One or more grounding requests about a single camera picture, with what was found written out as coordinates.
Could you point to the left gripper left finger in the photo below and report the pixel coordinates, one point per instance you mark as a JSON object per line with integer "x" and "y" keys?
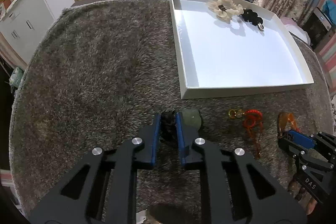
{"x": 146, "y": 143}

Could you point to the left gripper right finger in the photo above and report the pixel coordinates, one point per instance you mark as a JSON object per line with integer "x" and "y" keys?
{"x": 190, "y": 144}

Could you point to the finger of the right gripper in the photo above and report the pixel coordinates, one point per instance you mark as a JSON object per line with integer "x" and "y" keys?
{"x": 292, "y": 149}
{"x": 301, "y": 139}

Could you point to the cream scrunchie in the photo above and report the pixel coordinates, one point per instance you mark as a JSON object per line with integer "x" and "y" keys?
{"x": 225, "y": 9}

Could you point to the black scrunchie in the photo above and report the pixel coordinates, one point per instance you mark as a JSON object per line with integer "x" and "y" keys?
{"x": 253, "y": 18}

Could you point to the person's right hand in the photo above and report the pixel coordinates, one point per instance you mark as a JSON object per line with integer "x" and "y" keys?
{"x": 311, "y": 206}

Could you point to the grey shaggy rug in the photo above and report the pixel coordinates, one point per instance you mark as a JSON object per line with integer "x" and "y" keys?
{"x": 101, "y": 73}

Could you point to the white shallow tray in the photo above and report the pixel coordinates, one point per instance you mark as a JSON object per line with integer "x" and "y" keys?
{"x": 220, "y": 59}

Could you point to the black appliance with panel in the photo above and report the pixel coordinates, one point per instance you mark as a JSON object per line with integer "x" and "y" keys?
{"x": 319, "y": 29}

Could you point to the white and pink bag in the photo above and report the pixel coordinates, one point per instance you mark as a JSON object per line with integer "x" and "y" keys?
{"x": 295, "y": 29}

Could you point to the teal cloth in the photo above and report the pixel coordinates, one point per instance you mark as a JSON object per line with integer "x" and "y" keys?
{"x": 329, "y": 9}

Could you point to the white cabinet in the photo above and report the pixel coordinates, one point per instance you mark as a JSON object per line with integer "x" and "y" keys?
{"x": 26, "y": 22}

